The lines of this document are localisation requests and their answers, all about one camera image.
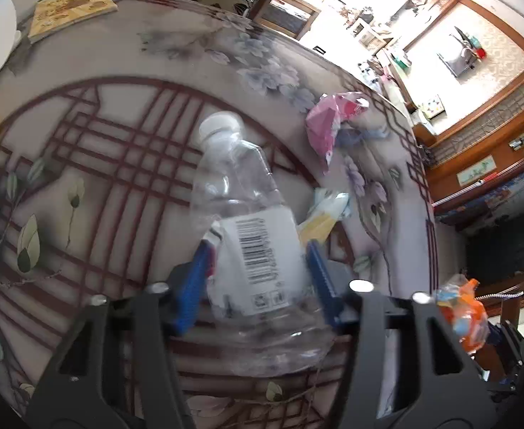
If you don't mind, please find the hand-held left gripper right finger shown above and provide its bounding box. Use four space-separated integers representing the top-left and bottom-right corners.
305 239 499 429

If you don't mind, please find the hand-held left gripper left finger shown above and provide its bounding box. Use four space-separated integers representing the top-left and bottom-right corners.
25 240 213 429

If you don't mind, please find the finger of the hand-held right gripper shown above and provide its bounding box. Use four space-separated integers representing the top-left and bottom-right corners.
485 322 524 380

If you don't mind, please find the orange plastic bag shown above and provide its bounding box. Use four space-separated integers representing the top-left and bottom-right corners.
436 273 490 354

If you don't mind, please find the clear plastic bottle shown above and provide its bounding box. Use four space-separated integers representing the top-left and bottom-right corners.
189 113 336 378

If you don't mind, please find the yellow white wrapper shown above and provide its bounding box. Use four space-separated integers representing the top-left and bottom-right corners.
298 188 351 244

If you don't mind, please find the blue patterned cloth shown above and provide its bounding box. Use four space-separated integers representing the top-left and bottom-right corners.
436 161 524 233

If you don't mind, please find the pink wrapper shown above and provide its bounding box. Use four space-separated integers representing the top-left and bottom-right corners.
305 92 370 175

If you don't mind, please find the framed landscape picture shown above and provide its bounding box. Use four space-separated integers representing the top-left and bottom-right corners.
457 156 497 187

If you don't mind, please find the colourful patterned box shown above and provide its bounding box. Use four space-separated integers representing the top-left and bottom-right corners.
418 96 448 121

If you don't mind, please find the floral tablecloth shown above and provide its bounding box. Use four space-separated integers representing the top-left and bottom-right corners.
0 0 439 429

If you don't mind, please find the yellow patterned book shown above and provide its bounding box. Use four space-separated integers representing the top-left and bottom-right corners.
27 0 119 44

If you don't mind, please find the wall-mounted rack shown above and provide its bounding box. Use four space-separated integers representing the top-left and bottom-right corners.
438 27 486 77

